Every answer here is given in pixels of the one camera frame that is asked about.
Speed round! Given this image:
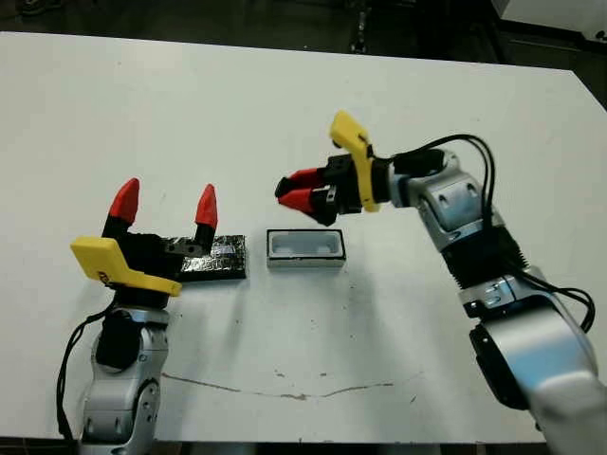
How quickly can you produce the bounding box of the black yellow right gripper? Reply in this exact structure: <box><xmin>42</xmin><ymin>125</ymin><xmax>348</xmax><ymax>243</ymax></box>
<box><xmin>279</xmin><ymin>110</ymin><xmax>395</xmax><ymax>227</ymax></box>

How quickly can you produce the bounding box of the white box with black rim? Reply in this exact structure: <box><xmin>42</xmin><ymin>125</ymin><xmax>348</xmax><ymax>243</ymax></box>
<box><xmin>266</xmin><ymin>228</ymin><xmax>347</xmax><ymax>272</ymax></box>

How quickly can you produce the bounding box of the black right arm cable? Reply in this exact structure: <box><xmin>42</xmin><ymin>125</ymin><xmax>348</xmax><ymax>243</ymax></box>
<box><xmin>402</xmin><ymin>134</ymin><xmax>597</xmax><ymax>334</ymax></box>

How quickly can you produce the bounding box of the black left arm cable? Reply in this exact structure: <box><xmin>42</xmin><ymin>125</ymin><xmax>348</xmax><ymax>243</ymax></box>
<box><xmin>55</xmin><ymin>310</ymin><xmax>115</xmax><ymax>442</ymax></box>

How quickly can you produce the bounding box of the black glossy box lid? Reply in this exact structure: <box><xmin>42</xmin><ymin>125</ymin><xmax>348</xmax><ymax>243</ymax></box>
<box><xmin>177</xmin><ymin>234</ymin><xmax>250</xmax><ymax>284</ymax></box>

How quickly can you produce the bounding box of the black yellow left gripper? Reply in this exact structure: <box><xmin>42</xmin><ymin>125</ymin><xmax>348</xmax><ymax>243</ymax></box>
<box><xmin>69</xmin><ymin>177</ymin><xmax>219</xmax><ymax>309</ymax></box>

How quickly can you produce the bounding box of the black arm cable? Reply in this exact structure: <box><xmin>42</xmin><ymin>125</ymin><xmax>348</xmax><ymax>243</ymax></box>
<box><xmin>55</xmin><ymin>310</ymin><xmax>115</xmax><ymax>442</ymax></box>
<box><xmin>402</xmin><ymin>134</ymin><xmax>597</xmax><ymax>334</ymax></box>

